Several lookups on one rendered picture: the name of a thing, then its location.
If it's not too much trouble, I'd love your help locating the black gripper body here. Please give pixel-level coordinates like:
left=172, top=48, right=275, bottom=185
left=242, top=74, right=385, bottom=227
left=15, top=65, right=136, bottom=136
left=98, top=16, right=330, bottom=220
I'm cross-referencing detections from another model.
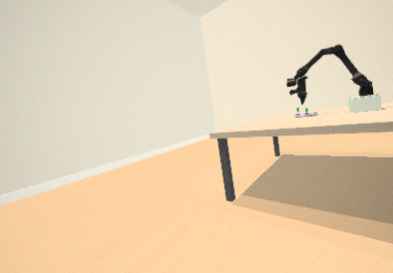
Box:
left=297, top=85, right=307, bottom=97

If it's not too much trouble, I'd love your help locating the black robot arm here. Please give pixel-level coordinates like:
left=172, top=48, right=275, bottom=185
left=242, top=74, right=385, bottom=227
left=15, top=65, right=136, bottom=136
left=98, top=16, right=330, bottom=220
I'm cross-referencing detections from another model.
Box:
left=286, top=44, right=374, bottom=97

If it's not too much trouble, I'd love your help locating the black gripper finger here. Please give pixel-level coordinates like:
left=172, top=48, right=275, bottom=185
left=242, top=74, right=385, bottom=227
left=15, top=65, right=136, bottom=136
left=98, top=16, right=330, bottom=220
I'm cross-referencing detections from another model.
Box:
left=299, top=96, right=307, bottom=105

